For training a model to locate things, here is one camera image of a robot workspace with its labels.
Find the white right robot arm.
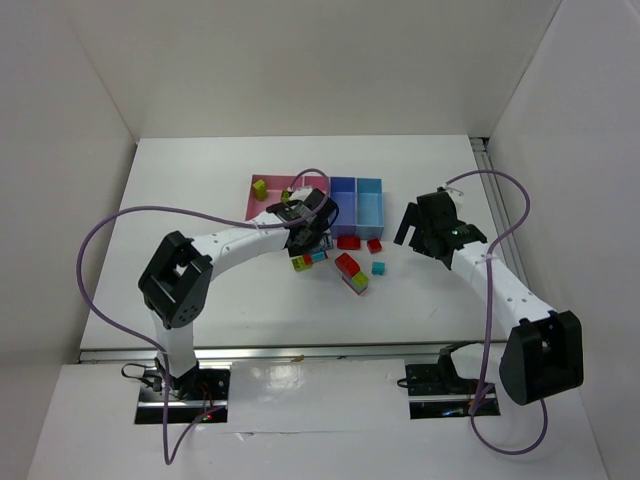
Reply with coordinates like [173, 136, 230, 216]
[394, 189, 584, 405]

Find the dark blue container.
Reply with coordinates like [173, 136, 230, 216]
[330, 177, 356, 238]

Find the narrow pink container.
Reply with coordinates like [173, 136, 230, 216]
[303, 175, 330, 194]

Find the small red lego brick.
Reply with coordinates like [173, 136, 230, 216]
[367, 238, 382, 254]

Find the small cyan lego brick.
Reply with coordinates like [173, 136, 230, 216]
[371, 261, 386, 276]

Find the multicolour lego stack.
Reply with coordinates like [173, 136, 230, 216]
[334, 253, 369, 295]

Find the green red cyan lego stack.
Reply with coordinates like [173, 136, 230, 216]
[291, 251, 328, 272]

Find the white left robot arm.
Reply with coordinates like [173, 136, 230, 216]
[138, 187, 339, 398]

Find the large pink container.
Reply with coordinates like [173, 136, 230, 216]
[245, 174, 303, 221]

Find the light blue container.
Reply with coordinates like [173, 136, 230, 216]
[356, 178, 385, 240]

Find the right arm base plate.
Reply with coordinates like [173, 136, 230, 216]
[396, 364, 477, 420]

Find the aluminium side rail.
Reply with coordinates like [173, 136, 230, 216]
[469, 137, 529, 287]

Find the aluminium front rail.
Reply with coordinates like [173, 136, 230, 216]
[77, 340, 516, 365]

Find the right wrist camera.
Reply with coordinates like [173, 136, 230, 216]
[439, 184, 465, 213]

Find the yellow-green lego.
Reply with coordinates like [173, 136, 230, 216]
[252, 179, 268, 202]

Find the wide red lego brick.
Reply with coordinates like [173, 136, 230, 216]
[336, 235, 361, 250]

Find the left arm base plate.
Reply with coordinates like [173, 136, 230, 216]
[121, 363, 231, 425]

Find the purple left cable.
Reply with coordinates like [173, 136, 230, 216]
[75, 168, 331, 466]

